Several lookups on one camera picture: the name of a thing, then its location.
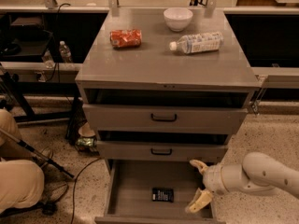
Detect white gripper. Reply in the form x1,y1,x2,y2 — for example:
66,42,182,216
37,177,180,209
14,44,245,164
185,160,229,214

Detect dark blue rxbar wrapper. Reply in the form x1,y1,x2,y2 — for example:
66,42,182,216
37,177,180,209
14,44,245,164
152,188,174,203

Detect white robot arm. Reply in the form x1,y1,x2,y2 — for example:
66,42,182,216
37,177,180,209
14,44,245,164
185,152,299,214

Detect grey open bottom drawer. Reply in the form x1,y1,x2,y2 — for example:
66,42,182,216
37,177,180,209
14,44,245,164
94,161,224,224

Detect grey middle drawer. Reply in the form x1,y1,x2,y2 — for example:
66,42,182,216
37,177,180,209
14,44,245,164
96,141,227,162

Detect grey metal drawer cabinet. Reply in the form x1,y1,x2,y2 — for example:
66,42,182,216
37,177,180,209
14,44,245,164
74,7,261,224

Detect grey top drawer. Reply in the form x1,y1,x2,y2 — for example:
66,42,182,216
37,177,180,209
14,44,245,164
83,105,247,134

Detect clear plastic water bottle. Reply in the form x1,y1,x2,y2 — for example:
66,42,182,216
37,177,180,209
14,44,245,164
169,32,224,54

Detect grey shoe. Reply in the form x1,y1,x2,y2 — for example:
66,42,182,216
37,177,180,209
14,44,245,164
33,147,53,168

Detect black grey reacher stick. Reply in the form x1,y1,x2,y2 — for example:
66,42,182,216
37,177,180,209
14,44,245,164
0,128,74,179

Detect crushed orange soda can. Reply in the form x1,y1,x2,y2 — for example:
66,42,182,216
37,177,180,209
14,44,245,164
110,29,142,49

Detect white ceramic bowl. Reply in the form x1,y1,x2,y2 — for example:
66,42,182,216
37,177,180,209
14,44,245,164
164,7,193,32

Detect small water bottle on shelf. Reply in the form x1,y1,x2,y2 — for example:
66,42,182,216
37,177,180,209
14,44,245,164
59,41,73,63

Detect black floor cable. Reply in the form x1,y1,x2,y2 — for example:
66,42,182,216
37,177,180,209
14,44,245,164
69,157,102,224

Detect black stand frame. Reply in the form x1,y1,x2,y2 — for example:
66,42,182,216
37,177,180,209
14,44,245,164
0,63,82,123

